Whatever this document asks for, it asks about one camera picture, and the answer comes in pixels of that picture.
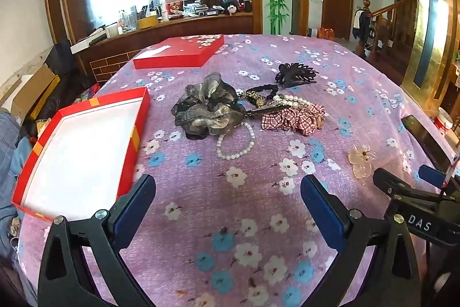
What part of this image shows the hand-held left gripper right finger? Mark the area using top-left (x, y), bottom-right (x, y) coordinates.
top-left (300, 174), bottom-right (421, 307)

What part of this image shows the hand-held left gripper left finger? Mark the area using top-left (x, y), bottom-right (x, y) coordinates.
top-left (38, 174), bottom-right (156, 307)

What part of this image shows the red box lid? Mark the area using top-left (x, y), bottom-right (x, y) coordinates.
top-left (133, 35), bottom-right (225, 70)

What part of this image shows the pale bead bracelet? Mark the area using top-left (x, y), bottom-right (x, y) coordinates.
top-left (216, 122), bottom-right (256, 161)

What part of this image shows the red box tray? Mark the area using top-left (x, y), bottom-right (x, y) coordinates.
top-left (11, 87), bottom-right (152, 222)

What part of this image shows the dark plush toy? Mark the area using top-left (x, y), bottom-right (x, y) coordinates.
top-left (219, 0), bottom-right (240, 15)

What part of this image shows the flat white box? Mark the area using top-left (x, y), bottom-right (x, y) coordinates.
top-left (70, 37), bottom-right (109, 55)

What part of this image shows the brown wooden door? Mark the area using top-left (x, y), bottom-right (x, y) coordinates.
top-left (322, 0), bottom-right (355, 40)

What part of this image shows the grey organza scrunchie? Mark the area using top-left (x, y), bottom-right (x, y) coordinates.
top-left (172, 73), bottom-right (247, 141)

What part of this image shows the wooden brick-faced counter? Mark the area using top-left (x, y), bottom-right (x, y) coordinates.
top-left (70, 11), bottom-right (254, 84)

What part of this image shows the black hair claw clip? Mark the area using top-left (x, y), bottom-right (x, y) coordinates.
top-left (275, 62), bottom-right (319, 89)

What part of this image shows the white pearl bracelet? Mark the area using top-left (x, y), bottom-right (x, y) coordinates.
top-left (273, 95), bottom-right (314, 110)

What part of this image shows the dark and white jacket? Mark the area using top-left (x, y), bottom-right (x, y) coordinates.
top-left (352, 8), bottom-right (373, 40)

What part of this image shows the dark beaded hair barrette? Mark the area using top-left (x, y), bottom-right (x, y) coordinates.
top-left (244, 104), bottom-right (292, 119)

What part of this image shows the red plaid scrunchie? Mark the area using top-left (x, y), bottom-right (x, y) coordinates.
top-left (261, 104), bottom-right (326, 137)

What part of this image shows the white plastic bucket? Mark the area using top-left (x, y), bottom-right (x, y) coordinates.
top-left (434, 108), bottom-right (455, 136)

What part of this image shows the purple floral tablecloth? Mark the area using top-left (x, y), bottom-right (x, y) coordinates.
top-left (16, 34), bottom-right (460, 307)

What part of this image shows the black flat object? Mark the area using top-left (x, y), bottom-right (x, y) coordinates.
top-left (400, 115), bottom-right (454, 171)

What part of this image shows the brown cardboard box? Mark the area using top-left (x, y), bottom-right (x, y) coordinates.
top-left (10, 65), bottom-right (60, 121)

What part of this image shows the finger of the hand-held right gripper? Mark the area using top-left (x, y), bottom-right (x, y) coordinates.
top-left (373, 168), bottom-right (445, 202)
top-left (419, 165), bottom-right (451, 190)

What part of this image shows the black and gold hair tie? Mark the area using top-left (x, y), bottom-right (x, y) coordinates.
top-left (235, 84), bottom-right (281, 107)

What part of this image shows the wooden stair railing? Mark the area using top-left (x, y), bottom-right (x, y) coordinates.
top-left (359, 0), bottom-right (419, 60)

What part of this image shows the blue denim clothing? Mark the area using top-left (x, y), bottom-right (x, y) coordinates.
top-left (0, 111), bottom-right (36, 222)

